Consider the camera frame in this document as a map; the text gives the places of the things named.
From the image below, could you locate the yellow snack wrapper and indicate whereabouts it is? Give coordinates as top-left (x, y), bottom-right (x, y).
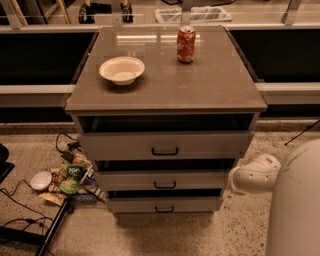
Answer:
top-left (39, 192), bottom-right (66, 206)

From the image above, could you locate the white paper bowl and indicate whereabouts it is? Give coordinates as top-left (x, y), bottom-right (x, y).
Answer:
top-left (99, 56), bottom-right (145, 86)

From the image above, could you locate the grey drawer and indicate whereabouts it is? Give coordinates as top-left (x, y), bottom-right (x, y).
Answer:
top-left (95, 169), bottom-right (229, 191)
top-left (106, 189), bottom-right (223, 214)
top-left (79, 132), bottom-right (253, 161)

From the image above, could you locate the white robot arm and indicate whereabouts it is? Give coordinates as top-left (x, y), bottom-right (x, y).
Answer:
top-left (228, 139), bottom-right (320, 256)

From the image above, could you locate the grey drawer cabinet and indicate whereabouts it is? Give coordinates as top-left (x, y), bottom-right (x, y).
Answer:
top-left (64, 25), bottom-right (268, 219)

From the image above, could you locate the green snack bag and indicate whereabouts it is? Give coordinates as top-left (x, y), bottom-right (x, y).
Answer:
top-left (59, 164), bottom-right (83, 195)

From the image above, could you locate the small white bowl on floor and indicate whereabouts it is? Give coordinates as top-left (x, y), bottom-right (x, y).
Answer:
top-left (30, 171), bottom-right (52, 191)

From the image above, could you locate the black stand base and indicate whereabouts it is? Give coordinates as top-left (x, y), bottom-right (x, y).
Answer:
top-left (0, 199), bottom-right (73, 256)

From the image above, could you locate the red soda can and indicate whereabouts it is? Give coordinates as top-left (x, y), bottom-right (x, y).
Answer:
top-left (177, 25), bottom-right (196, 63)

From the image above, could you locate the black power adapter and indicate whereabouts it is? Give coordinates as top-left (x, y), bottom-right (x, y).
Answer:
top-left (61, 151), bottom-right (74, 162)

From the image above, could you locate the clear plastic bin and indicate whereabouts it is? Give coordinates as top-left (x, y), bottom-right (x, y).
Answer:
top-left (154, 6), bottom-right (232, 23)

